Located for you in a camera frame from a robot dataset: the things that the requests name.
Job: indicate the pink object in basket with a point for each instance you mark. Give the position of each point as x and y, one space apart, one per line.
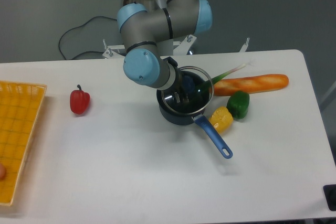
2 171

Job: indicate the glass pot lid blue knob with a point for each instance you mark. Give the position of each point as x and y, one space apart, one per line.
192 76

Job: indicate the dark blue saucepan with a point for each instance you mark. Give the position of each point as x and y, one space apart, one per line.
201 120

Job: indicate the black device at table corner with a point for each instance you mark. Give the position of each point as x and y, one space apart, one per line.
330 195

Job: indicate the yellow bell pepper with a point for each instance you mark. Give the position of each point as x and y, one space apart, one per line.
221 119

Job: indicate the green onion stalk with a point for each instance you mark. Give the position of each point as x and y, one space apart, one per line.
208 86

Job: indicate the red bell pepper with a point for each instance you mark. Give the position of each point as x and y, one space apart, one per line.
79 101

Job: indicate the orange baguette bread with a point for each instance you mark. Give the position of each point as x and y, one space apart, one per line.
255 84

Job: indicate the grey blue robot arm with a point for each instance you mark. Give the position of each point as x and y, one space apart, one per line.
141 31

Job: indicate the yellow woven basket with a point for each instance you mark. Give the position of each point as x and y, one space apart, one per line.
20 108

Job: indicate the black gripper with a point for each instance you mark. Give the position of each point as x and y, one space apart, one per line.
175 81

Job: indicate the green bell pepper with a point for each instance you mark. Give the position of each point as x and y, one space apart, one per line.
238 104

